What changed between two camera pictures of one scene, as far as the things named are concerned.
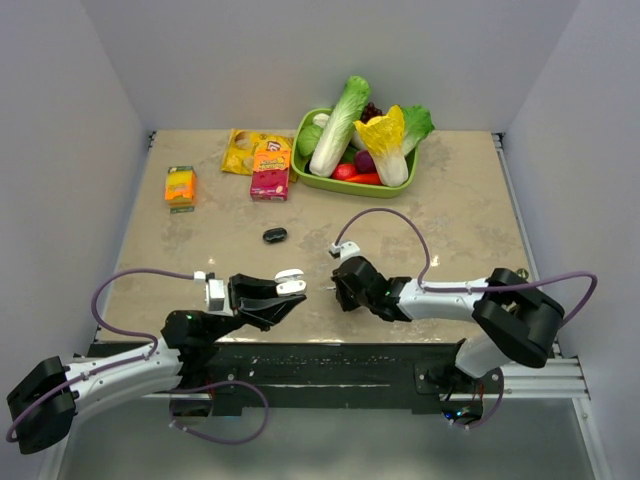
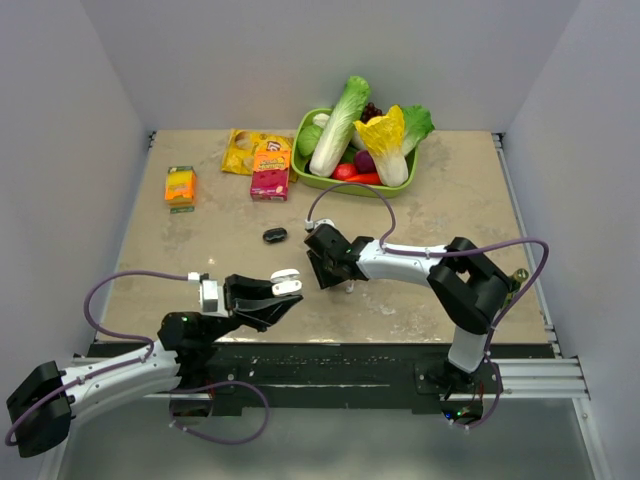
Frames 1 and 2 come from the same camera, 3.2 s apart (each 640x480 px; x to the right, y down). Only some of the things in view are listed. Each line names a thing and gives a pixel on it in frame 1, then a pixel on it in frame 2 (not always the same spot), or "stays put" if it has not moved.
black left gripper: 258,301 stays put
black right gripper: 346,304 -> 325,279
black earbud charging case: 273,235 stays put
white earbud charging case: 291,282 stays put
